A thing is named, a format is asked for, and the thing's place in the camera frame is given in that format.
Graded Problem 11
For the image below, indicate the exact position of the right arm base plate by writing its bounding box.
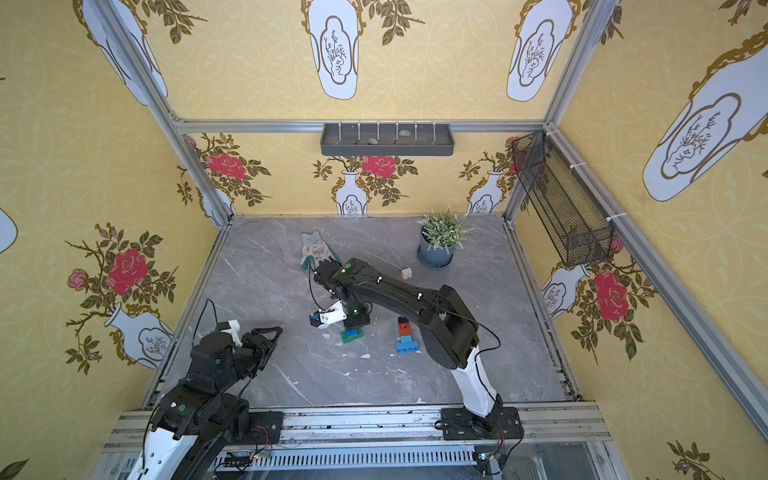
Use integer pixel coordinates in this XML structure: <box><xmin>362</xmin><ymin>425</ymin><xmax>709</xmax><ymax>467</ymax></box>
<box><xmin>435</xmin><ymin>406</ymin><xmax>524</xmax><ymax>440</ymax></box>

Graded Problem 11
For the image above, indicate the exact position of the green white work glove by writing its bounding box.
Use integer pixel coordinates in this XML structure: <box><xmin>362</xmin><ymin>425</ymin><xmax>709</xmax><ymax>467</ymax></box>
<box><xmin>300</xmin><ymin>230</ymin><xmax>339</xmax><ymax>271</ymax></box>

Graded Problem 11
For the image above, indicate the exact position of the light blue 2x4 brick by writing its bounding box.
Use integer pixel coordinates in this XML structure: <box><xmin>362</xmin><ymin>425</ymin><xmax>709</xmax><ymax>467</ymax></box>
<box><xmin>396</xmin><ymin>340</ymin><xmax>419</xmax><ymax>354</ymax></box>

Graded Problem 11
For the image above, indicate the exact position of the aluminium front rail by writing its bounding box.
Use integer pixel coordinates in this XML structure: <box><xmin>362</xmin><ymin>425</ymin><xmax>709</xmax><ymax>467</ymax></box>
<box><xmin>89</xmin><ymin>400</ymin><xmax>628</xmax><ymax>480</ymax></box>

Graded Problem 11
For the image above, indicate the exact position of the green 2x4 brick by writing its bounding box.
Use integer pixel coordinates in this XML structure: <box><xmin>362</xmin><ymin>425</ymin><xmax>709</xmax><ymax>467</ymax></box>
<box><xmin>341</xmin><ymin>329</ymin><xmax>364</xmax><ymax>344</ymax></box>

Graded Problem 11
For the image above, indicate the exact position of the potted plant grey pot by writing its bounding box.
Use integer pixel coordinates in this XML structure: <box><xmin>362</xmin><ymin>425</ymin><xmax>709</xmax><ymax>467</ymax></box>
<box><xmin>417</xmin><ymin>210</ymin><xmax>470</xmax><ymax>269</ymax></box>

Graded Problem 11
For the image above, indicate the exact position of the grey wall shelf tray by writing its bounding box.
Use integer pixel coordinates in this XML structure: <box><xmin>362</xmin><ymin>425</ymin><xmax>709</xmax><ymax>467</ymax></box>
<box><xmin>320</xmin><ymin>121</ymin><xmax>455</xmax><ymax>157</ymax></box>

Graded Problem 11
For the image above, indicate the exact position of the black wire mesh basket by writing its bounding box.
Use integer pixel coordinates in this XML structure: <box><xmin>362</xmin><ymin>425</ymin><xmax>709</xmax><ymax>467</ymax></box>
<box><xmin>509</xmin><ymin>131</ymin><xmax>614</xmax><ymax>267</ymax></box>

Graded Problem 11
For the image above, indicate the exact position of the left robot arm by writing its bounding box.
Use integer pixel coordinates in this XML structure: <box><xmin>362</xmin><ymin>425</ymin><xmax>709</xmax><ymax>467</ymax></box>
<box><xmin>129</xmin><ymin>321</ymin><xmax>284</xmax><ymax>479</ymax></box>

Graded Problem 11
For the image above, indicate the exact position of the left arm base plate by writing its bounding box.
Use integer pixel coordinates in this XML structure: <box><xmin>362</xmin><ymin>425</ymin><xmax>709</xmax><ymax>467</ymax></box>
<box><xmin>229</xmin><ymin>410</ymin><xmax>284</xmax><ymax>446</ymax></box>

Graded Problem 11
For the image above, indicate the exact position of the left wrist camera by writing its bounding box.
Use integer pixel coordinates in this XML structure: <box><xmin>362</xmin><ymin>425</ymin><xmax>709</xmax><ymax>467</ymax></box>
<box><xmin>216</xmin><ymin>320</ymin><xmax>242</xmax><ymax>347</ymax></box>

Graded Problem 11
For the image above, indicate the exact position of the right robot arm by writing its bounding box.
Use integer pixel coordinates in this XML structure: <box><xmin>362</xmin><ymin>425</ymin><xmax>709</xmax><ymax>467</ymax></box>
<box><xmin>310</xmin><ymin>258</ymin><xmax>496</xmax><ymax>418</ymax></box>

